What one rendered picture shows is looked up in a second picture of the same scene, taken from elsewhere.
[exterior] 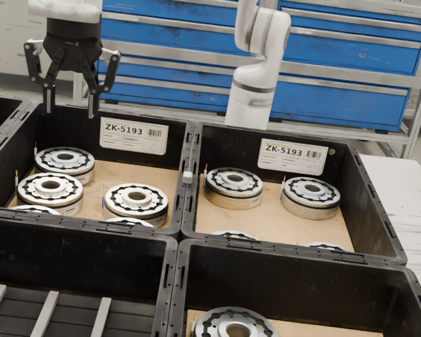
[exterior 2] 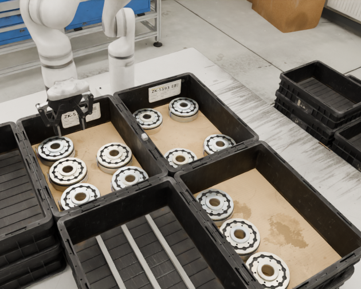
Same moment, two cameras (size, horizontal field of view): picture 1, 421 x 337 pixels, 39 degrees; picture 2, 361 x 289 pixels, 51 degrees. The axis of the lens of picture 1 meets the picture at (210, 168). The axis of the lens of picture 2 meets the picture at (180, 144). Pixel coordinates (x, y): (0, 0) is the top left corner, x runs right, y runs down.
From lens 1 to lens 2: 0.46 m
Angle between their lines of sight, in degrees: 30
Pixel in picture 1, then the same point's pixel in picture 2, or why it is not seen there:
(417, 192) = (205, 68)
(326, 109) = not seen: hidden behind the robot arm
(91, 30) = not seen: hidden behind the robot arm
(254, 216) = (166, 132)
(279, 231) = (183, 136)
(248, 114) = (125, 71)
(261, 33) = (122, 26)
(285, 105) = (81, 18)
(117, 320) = (158, 222)
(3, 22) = not seen: outside the picture
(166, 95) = (1, 38)
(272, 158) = (156, 95)
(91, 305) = (141, 222)
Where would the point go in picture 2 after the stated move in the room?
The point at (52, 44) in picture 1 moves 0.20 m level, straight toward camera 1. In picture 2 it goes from (54, 104) to (105, 147)
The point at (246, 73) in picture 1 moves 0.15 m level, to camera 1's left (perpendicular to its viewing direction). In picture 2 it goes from (118, 50) to (75, 59)
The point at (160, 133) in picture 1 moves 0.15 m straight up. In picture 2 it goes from (95, 108) to (90, 66)
